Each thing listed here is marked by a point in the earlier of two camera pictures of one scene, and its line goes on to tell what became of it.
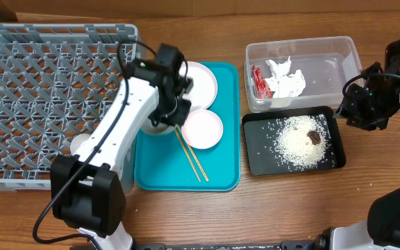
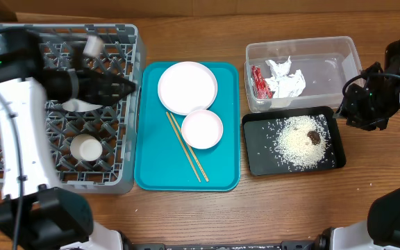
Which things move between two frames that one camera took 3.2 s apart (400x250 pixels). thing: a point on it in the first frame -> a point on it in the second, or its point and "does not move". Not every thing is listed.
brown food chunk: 314,137 does not move
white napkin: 285,85 does not move
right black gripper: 354,113 does not move
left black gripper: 178,118 -> 103,98
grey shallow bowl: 146,125 -> 76,105
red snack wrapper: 261,88 does not move
